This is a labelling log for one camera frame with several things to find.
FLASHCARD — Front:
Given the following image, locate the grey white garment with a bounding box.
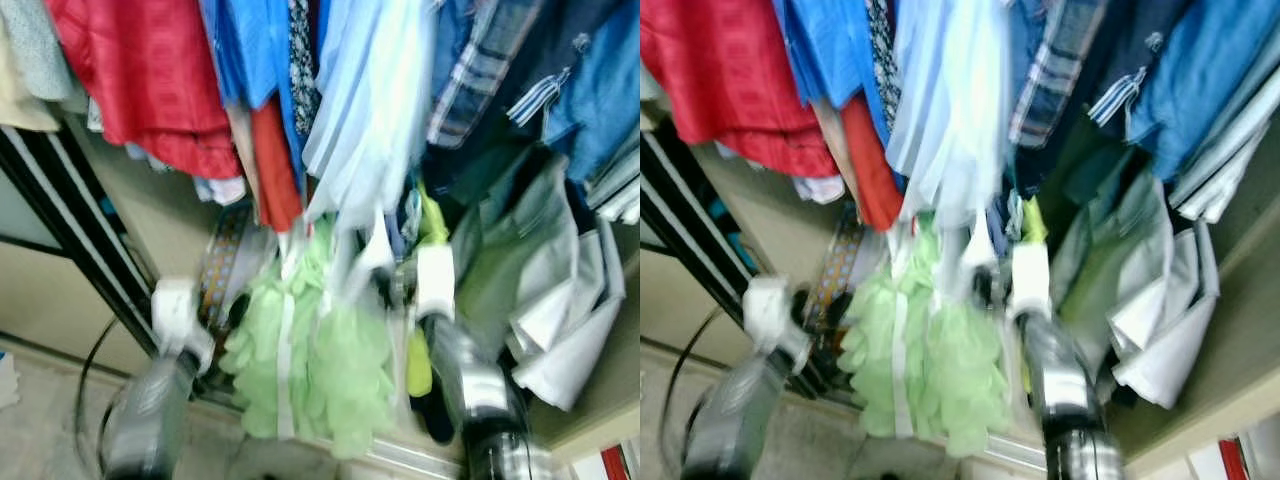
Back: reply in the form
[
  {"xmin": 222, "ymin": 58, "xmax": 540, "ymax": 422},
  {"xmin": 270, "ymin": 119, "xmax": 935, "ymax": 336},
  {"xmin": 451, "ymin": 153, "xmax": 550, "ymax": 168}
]
[
  {"xmin": 455, "ymin": 160, "xmax": 629, "ymax": 411},
  {"xmin": 1060, "ymin": 170, "xmax": 1223, "ymax": 409}
]

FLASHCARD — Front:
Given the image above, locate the blue denim shirt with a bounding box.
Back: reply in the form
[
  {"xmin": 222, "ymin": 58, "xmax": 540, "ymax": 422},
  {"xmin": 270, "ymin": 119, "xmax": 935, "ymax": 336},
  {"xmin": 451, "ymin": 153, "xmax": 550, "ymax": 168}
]
[
  {"xmin": 1125, "ymin": 0, "xmax": 1280, "ymax": 181},
  {"xmin": 545, "ymin": 0, "xmax": 641, "ymax": 186}
]

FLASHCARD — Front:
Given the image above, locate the red shirt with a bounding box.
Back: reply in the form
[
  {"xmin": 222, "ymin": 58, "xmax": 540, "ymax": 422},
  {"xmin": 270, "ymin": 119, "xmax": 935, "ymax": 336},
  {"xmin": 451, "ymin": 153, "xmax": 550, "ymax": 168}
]
[
  {"xmin": 45, "ymin": 0, "xmax": 241, "ymax": 179},
  {"xmin": 640, "ymin": 0, "xmax": 839, "ymax": 179}
]

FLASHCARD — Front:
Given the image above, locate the navy garment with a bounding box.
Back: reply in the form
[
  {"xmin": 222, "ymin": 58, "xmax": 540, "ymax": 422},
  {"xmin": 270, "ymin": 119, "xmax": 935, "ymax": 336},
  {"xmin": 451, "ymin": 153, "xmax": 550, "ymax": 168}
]
[
  {"xmin": 1085, "ymin": 0, "xmax": 1196, "ymax": 151},
  {"xmin": 490, "ymin": 0, "xmax": 621, "ymax": 151}
]

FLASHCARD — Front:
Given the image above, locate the plaid shirt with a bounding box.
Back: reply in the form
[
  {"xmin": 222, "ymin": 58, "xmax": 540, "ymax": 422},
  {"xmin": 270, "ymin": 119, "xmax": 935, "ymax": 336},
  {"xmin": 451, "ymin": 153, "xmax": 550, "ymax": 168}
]
[
  {"xmin": 1008, "ymin": 0, "xmax": 1111, "ymax": 149},
  {"xmin": 428, "ymin": 0, "xmax": 546, "ymax": 149}
]

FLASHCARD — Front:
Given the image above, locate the orange garment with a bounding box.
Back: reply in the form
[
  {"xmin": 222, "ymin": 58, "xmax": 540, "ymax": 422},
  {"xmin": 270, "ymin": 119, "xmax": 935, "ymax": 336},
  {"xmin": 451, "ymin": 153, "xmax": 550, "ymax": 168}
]
[
  {"xmin": 248, "ymin": 98, "xmax": 304, "ymax": 233},
  {"xmin": 838, "ymin": 92, "xmax": 906, "ymax": 231}
]

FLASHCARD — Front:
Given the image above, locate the bright blue shirt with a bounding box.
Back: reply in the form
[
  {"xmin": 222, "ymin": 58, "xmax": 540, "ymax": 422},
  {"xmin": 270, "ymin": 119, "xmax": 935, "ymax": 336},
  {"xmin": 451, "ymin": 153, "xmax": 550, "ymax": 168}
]
[
  {"xmin": 200, "ymin": 0, "xmax": 321, "ymax": 171},
  {"xmin": 780, "ymin": 0, "xmax": 906, "ymax": 151}
]

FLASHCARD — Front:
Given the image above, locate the dark patterned garment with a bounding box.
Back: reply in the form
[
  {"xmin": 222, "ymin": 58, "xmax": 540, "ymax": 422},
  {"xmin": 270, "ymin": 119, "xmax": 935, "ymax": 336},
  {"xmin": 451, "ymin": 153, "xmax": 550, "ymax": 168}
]
[
  {"xmin": 288, "ymin": 0, "xmax": 321, "ymax": 136},
  {"xmin": 865, "ymin": 0, "xmax": 901, "ymax": 131}
]

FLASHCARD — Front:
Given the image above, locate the light blue shirt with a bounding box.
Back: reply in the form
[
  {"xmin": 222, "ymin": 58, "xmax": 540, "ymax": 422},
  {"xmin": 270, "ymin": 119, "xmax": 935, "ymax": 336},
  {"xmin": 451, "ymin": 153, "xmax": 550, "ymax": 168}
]
[
  {"xmin": 303, "ymin": 0, "xmax": 441, "ymax": 226},
  {"xmin": 885, "ymin": 0, "xmax": 1021, "ymax": 216}
]

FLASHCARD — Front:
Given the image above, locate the light green fuzzy garment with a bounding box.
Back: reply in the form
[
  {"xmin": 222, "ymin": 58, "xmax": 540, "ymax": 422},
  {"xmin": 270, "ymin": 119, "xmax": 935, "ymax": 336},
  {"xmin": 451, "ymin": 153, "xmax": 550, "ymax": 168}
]
[
  {"xmin": 220, "ymin": 215, "xmax": 401, "ymax": 459},
  {"xmin": 838, "ymin": 215, "xmax": 1011, "ymax": 456}
]

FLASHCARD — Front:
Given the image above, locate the beige garment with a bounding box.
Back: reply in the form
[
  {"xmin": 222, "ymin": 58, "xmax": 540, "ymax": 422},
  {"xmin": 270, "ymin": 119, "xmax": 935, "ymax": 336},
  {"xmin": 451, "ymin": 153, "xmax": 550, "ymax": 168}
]
[{"xmin": 0, "ymin": 0, "xmax": 61, "ymax": 131}]

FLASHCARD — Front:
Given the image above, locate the black sliding door frame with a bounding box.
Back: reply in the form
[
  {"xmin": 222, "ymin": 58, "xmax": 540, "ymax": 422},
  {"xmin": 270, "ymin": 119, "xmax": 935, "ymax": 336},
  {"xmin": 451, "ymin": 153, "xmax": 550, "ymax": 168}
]
[
  {"xmin": 640, "ymin": 130, "xmax": 761, "ymax": 321},
  {"xmin": 0, "ymin": 125, "xmax": 161, "ymax": 356}
]

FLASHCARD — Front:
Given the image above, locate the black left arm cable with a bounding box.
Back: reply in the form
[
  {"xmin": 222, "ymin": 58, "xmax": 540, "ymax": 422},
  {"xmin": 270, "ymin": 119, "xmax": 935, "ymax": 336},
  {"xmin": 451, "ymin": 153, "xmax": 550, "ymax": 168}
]
[
  {"xmin": 660, "ymin": 308, "xmax": 746, "ymax": 476},
  {"xmin": 75, "ymin": 318, "xmax": 151, "ymax": 476}
]

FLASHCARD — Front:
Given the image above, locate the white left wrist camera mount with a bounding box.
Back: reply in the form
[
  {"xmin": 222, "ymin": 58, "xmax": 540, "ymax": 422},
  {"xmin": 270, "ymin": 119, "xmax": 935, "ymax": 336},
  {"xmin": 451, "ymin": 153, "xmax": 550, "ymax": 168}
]
[
  {"xmin": 745, "ymin": 277, "xmax": 811, "ymax": 369},
  {"xmin": 152, "ymin": 278, "xmax": 215, "ymax": 363}
]

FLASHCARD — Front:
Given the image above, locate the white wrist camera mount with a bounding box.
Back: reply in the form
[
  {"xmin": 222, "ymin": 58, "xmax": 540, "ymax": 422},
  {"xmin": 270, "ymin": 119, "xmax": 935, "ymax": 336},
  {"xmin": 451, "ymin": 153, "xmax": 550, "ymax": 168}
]
[
  {"xmin": 152, "ymin": 278, "xmax": 215, "ymax": 363},
  {"xmin": 1010, "ymin": 243, "xmax": 1051, "ymax": 319},
  {"xmin": 745, "ymin": 277, "xmax": 811, "ymax": 369},
  {"xmin": 415, "ymin": 245, "xmax": 458, "ymax": 321}
]

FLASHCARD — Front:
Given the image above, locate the patterned woven strap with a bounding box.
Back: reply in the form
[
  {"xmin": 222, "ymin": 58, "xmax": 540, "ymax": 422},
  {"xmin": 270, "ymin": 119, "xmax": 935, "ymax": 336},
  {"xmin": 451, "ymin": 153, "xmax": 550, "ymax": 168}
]
[
  {"xmin": 200, "ymin": 205, "xmax": 251, "ymax": 321},
  {"xmin": 808, "ymin": 205, "xmax": 866, "ymax": 326}
]

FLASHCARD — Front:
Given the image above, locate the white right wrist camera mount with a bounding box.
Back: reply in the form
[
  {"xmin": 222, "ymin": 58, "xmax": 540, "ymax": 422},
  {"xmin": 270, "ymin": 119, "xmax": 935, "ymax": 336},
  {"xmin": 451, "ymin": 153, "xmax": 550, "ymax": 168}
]
[
  {"xmin": 1010, "ymin": 243, "xmax": 1051, "ymax": 319},
  {"xmin": 415, "ymin": 245, "xmax": 458, "ymax": 321}
]

